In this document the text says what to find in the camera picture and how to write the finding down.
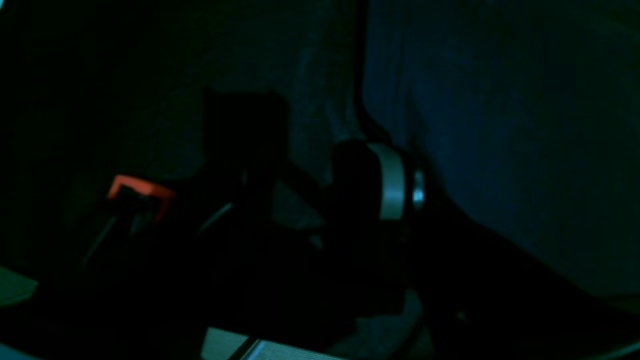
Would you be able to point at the red black clamp left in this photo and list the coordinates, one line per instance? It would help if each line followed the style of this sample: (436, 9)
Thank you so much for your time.
(118, 229)

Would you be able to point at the black table cover cloth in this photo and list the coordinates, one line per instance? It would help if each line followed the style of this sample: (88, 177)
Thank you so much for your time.
(93, 88)

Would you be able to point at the dark navy t-shirt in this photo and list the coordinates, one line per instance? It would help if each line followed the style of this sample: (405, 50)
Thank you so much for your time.
(528, 111)

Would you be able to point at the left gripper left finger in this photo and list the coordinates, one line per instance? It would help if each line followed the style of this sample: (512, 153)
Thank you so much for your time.
(246, 143)

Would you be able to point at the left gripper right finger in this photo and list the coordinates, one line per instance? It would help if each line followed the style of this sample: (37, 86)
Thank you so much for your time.
(376, 192)

